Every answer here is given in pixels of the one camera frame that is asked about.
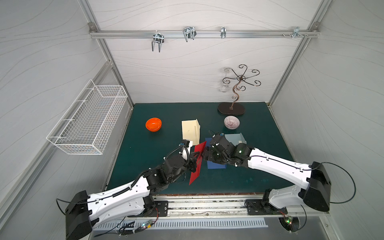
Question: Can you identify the red envelope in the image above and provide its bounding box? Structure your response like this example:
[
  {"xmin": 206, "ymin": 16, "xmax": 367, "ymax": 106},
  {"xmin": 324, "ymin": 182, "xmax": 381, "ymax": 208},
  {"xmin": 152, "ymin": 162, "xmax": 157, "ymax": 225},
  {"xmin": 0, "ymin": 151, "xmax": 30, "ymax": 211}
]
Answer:
[{"xmin": 189, "ymin": 142, "xmax": 207, "ymax": 185}]

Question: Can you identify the dark blue envelope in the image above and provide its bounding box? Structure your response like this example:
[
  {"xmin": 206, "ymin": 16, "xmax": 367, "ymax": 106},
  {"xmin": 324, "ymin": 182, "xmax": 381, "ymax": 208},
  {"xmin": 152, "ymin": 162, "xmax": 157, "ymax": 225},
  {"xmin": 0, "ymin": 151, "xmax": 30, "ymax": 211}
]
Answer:
[{"xmin": 205, "ymin": 138, "xmax": 227, "ymax": 170}]

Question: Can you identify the light blue envelope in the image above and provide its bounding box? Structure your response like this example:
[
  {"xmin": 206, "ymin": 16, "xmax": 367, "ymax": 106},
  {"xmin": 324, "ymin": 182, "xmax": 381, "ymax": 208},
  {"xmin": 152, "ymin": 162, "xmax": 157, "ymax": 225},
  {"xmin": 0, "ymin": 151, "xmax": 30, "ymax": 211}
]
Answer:
[{"xmin": 225, "ymin": 133, "xmax": 247, "ymax": 146}]

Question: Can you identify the cream envelope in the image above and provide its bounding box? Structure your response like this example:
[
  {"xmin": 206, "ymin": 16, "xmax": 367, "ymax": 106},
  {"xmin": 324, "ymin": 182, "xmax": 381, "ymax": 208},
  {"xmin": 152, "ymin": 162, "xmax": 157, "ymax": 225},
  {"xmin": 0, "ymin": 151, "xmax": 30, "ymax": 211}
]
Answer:
[{"xmin": 182, "ymin": 119, "xmax": 201, "ymax": 146}]

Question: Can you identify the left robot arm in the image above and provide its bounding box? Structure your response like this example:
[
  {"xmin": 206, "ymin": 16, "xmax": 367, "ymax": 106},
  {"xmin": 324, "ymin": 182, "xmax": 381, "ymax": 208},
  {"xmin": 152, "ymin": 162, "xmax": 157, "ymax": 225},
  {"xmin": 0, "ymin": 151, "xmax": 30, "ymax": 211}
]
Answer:
[{"xmin": 64, "ymin": 151, "xmax": 200, "ymax": 240}]

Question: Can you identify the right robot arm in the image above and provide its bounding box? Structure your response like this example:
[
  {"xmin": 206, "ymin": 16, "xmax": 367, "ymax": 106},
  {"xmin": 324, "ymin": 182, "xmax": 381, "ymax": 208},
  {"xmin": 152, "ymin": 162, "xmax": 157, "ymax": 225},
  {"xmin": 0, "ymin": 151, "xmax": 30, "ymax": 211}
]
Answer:
[{"xmin": 203, "ymin": 135, "xmax": 332, "ymax": 214}]

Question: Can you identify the striped ceramic bowl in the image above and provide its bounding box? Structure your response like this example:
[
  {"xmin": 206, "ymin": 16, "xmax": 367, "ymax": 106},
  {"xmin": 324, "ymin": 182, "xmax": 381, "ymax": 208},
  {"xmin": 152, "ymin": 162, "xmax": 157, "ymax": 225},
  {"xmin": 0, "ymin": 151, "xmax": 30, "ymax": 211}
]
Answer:
[{"xmin": 224, "ymin": 116, "xmax": 240, "ymax": 130}]

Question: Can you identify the dark jewelry stand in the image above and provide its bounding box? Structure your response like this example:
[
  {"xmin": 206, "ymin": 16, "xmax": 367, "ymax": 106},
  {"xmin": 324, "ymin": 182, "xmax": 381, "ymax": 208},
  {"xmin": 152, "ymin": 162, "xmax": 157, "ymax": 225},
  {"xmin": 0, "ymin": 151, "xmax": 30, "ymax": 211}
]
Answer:
[{"xmin": 218, "ymin": 64, "xmax": 262, "ymax": 116}]

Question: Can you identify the orange plastic bowl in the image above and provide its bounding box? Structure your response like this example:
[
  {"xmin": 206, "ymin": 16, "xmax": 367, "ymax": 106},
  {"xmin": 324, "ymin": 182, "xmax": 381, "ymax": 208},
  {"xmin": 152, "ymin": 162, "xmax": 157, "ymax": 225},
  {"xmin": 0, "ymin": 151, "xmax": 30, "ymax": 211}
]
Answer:
[{"xmin": 145, "ymin": 118, "xmax": 162, "ymax": 132}]

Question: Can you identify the metal hook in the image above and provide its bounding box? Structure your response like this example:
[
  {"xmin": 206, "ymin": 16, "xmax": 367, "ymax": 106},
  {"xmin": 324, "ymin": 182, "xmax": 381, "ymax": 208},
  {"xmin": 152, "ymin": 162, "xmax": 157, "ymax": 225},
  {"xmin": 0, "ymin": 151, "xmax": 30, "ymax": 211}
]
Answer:
[
  {"xmin": 183, "ymin": 27, "xmax": 197, "ymax": 42},
  {"xmin": 221, "ymin": 27, "xmax": 227, "ymax": 39},
  {"xmin": 152, "ymin": 33, "xmax": 165, "ymax": 53},
  {"xmin": 282, "ymin": 27, "xmax": 309, "ymax": 39}
]

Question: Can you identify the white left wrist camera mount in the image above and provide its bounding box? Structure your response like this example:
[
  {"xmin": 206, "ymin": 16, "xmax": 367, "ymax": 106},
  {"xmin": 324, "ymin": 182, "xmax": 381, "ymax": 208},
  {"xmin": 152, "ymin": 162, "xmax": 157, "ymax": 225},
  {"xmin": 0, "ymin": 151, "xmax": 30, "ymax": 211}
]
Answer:
[{"xmin": 179, "ymin": 140, "xmax": 193, "ymax": 161}]

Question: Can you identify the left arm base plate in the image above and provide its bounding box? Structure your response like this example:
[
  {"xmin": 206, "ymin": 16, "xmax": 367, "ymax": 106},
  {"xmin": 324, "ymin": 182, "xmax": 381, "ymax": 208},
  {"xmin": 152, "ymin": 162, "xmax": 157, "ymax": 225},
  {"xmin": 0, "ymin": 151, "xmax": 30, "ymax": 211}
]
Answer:
[{"xmin": 140, "ymin": 201, "xmax": 169, "ymax": 218}]

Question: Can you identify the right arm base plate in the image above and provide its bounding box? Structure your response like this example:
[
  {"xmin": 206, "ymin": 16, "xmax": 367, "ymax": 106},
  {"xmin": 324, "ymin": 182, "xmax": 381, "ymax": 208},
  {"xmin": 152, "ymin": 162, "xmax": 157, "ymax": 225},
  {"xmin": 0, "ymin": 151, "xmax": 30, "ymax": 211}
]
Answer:
[{"xmin": 244, "ymin": 199, "xmax": 288, "ymax": 216}]

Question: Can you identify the white wire basket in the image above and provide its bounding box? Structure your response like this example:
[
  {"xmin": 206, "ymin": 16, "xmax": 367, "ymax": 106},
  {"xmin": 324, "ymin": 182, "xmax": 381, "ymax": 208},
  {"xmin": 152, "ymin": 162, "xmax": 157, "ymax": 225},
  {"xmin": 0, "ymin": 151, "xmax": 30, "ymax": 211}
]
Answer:
[{"xmin": 46, "ymin": 80, "xmax": 128, "ymax": 155}]

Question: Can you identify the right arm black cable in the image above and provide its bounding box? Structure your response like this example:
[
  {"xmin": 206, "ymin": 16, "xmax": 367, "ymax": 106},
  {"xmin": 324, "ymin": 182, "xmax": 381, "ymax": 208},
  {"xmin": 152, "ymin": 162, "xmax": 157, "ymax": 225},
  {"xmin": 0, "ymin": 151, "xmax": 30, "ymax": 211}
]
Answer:
[{"xmin": 319, "ymin": 161, "xmax": 357, "ymax": 205}]

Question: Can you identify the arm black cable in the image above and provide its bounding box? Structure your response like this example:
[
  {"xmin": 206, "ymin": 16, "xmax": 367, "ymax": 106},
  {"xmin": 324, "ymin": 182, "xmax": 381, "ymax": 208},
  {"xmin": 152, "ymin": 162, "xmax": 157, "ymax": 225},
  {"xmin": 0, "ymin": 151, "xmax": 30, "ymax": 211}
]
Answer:
[
  {"xmin": 56, "ymin": 197, "xmax": 91, "ymax": 216},
  {"xmin": 319, "ymin": 161, "xmax": 357, "ymax": 205}
]

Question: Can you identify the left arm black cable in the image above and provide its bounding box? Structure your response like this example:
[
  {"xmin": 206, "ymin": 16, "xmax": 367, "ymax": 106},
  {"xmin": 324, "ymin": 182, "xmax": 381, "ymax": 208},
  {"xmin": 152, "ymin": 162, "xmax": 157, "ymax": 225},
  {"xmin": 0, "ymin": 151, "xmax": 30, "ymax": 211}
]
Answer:
[{"xmin": 56, "ymin": 197, "xmax": 91, "ymax": 216}]

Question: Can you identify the aluminium crossbar rail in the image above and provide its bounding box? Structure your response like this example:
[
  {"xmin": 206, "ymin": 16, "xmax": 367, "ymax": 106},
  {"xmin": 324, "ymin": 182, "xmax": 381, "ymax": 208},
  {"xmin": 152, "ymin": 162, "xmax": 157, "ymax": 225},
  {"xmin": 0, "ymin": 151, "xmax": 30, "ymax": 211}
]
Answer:
[{"xmin": 90, "ymin": 29, "xmax": 321, "ymax": 39}]

